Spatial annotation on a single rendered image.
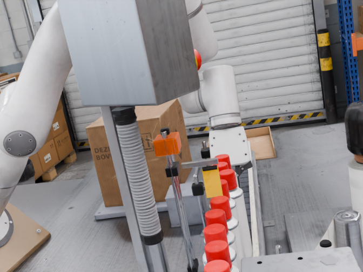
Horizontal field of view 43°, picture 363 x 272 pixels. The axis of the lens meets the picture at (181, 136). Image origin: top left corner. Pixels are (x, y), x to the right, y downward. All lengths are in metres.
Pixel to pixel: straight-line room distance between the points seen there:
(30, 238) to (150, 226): 0.78
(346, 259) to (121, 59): 0.37
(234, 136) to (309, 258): 0.74
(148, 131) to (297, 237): 0.56
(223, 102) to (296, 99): 3.96
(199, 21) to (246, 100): 4.12
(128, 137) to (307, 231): 0.56
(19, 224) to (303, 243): 0.83
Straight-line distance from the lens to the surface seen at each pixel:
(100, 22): 0.66
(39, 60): 1.07
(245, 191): 1.33
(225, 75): 1.20
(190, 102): 1.22
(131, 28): 0.61
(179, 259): 1.15
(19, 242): 1.41
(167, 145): 0.80
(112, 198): 1.49
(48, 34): 1.04
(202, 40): 1.09
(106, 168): 1.46
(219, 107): 1.19
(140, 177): 0.66
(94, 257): 1.27
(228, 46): 5.07
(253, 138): 1.98
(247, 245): 0.95
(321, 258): 0.48
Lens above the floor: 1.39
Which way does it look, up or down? 15 degrees down
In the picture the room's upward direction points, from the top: 11 degrees counter-clockwise
